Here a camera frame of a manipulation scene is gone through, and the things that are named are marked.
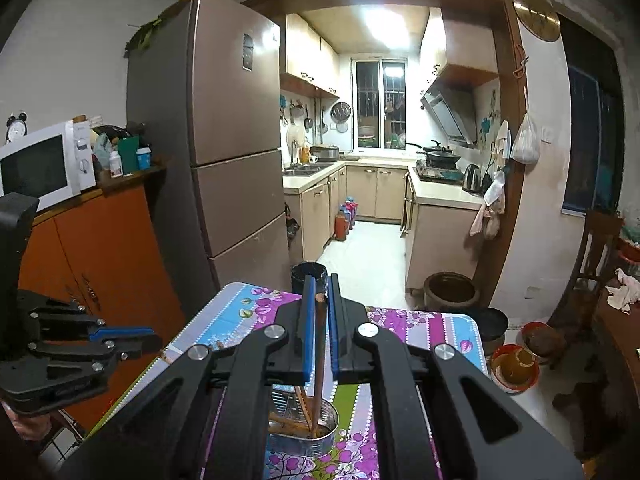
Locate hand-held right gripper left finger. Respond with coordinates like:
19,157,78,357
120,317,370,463
60,274,317,480

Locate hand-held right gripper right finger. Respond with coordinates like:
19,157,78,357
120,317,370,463
329,274,583,480

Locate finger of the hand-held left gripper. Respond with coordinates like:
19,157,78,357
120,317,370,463
17,290,156,344
0,336,164,413

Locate brown wooden chopstick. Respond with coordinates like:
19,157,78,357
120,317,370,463
269,412,312,436
309,296,328,438
294,385,314,432

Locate blue perforated utensil holder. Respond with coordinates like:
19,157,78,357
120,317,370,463
266,385,341,458

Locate person's left hand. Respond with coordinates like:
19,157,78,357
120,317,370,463
7,407,53,441

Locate black bucket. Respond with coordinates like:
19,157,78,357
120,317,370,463
291,261,326,296

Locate white microwave oven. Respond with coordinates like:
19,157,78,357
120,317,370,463
0,120,97,211

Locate orange wooden cabinet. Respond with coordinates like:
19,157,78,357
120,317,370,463
17,165,188,431

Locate purple floral tablecloth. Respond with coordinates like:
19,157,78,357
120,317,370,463
160,282,488,480

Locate black alarm clock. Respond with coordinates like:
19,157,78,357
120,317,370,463
6,111,28,143

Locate bottles on kitchen floor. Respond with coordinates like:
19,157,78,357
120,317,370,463
334,195,360,241

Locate brown ceramic jar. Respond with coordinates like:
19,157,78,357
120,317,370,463
424,272,481,311

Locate green container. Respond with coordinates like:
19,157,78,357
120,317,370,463
117,135,141,173

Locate black round bin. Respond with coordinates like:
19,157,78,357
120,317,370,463
467,307,509,356

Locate beige kitchen base cabinets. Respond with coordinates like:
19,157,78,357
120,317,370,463
282,162,486,291

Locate red plastic basin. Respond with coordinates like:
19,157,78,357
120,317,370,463
491,344,540,393

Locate gas stove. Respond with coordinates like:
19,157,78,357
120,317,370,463
415,164,463,181

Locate hanging kitchen cloths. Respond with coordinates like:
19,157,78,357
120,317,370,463
469,170,507,241

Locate black wok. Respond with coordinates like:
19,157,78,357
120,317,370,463
405,141,462,167

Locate kitchen window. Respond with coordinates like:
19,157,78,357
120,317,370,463
352,58,408,150

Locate green leaves bundle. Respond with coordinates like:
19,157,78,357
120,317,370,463
124,12,166,56

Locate bronze refrigerator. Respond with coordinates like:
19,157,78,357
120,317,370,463
125,0,293,291

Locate steel range hood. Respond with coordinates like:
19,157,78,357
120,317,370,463
420,87,478,147

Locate white hanging plastic bag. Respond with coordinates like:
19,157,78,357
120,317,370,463
510,110,541,164

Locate wooden chair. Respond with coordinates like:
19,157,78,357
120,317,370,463
550,210,626,356

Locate dark wooden dining table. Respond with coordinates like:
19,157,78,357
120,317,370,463
595,285,640,461

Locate pink cloth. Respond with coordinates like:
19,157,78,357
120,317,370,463
606,268,640,313

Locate ceiling light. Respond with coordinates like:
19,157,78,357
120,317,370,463
365,7,431,51

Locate dark barred window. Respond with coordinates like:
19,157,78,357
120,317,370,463
560,12,626,216

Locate beige wall cabinet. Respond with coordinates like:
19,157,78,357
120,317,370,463
419,7,501,92
280,12,341,100

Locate gold round wall clock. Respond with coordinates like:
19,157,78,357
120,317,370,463
512,0,562,42

